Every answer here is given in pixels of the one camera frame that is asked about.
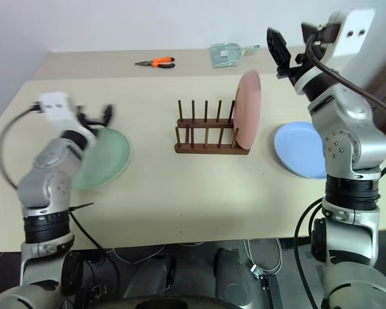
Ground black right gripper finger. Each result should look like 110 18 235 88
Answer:
300 21 321 46
266 27 293 79

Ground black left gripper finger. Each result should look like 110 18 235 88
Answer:
90 108 107 128
103 104 116 129

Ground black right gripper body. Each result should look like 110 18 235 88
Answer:
289 24 341 80

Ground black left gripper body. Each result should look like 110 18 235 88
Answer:
75 106 99 133

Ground wooden dish rack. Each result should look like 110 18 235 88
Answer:
174 99 250 156

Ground green plate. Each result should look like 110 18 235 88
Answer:
71 127 131 191

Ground clear plastic bag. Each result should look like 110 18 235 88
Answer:
209 42 246 68

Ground pink plate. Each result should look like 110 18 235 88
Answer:
232 69 262 151

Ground blue plate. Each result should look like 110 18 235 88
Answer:
273 121 329 180

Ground dark grey rounded shape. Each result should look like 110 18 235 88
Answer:
124 253 177 299
213 247 263 305

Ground dark round robot torso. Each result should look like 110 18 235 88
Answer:
107 288 248 309

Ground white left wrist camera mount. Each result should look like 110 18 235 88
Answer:
37 92 82 130

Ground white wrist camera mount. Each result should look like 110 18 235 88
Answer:
37 92 82 130
321 8 385 89

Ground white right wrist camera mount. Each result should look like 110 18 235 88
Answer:
321 8 385 89

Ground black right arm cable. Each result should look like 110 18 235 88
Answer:
304 32 386 181

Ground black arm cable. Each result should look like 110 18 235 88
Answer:
304 32 386 181
0 102 41 191

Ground orange handled pliers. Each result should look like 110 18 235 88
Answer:
134 56 177 70

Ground black cable tie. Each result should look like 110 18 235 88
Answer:
68 201 95 212

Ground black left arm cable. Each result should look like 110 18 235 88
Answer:
0 102 41 191

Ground white cable under table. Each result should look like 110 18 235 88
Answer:
111 243 171 264

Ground white cable with metal plug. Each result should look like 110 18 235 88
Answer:
243 237 284 277

